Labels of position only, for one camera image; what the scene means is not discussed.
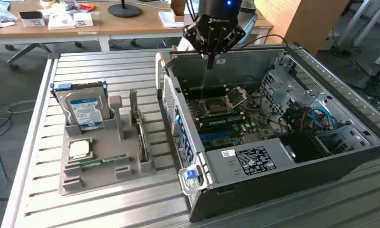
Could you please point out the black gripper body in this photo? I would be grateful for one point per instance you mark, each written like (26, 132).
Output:
(219, 14)

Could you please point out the graphics card with metal bracket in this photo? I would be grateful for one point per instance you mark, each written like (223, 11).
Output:
(142, 140)

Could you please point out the white paper stack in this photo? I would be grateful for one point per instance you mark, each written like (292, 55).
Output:
(170, 21)

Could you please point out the brown cardboard box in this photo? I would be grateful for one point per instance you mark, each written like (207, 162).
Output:
(178, 9)

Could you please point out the wooden desk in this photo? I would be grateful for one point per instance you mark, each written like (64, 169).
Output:
(130, 25)

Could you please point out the wooden cabinet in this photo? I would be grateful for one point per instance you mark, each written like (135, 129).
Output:
(304, 23)

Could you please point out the black lamp base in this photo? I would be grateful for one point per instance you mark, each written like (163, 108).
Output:
(124, 11)

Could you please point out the metal socket cover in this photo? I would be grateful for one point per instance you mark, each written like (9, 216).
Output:
(238, 95)

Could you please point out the silver disk bay cage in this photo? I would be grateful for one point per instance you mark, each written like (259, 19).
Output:
(279, 90)

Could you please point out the CPU socket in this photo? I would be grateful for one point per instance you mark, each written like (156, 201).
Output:
(216, 107)

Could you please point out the orange plastic item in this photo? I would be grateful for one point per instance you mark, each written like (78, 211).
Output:
(88, 7)

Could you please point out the small white box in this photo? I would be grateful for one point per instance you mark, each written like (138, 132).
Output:
(82, 20)

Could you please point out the green motherboard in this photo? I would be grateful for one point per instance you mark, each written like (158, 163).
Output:
(256, 123)

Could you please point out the wide white box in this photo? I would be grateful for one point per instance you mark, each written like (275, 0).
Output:
(62, 23)

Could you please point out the blue expansion slot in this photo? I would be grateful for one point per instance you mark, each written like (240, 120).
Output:
(214, 136)

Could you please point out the hard disk in blue caddy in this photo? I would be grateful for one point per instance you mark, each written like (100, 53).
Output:
(86, 111)

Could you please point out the white box with black top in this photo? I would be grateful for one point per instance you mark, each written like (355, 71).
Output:
(35, 22)

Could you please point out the grey power supply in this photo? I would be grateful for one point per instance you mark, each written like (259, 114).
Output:
(222, 166)

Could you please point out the grey parts rack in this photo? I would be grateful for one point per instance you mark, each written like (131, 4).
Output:
(107, 152)

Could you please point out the blue case latch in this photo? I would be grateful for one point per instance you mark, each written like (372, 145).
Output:
(191, 174)

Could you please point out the silver CPU chip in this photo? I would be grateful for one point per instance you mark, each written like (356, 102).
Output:
(80, 149)

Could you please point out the white label card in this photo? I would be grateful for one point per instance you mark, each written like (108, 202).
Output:
(3, 24)

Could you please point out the green RAM stick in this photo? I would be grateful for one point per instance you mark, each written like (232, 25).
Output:
(95, 162)

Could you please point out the clear plastic bag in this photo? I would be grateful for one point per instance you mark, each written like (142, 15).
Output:
(0, 12)

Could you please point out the open black PC case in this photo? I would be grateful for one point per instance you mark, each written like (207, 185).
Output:
(272, 185)

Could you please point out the white table frame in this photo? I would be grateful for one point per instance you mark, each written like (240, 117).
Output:
(368, 23)

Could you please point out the silver disk bay bracket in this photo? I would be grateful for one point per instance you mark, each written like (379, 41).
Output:
(351, 137)

